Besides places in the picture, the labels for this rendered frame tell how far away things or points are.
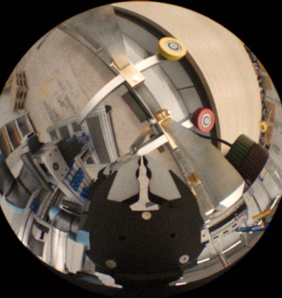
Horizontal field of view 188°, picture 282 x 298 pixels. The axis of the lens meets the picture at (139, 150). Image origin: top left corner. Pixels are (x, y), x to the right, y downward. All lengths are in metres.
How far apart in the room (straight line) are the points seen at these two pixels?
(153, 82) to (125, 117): 0.74
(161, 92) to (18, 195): 0.86
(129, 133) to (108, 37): 1.15
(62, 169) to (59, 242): 0.32
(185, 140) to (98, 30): 0.22
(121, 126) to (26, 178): 1.13
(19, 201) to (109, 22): 0.56
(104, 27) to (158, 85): 0.44
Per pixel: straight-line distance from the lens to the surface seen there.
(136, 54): 0.60
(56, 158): 0.42
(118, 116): 1.17
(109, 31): 0.17
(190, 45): 0.36
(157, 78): 0.54
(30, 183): 0.50
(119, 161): 0.34
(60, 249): 0.47
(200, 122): 0.29
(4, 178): 0.48
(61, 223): 0.41
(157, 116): 0.27
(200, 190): 0.36
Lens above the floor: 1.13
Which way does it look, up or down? 59 degrees down
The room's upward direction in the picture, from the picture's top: 179 degrees clockwise
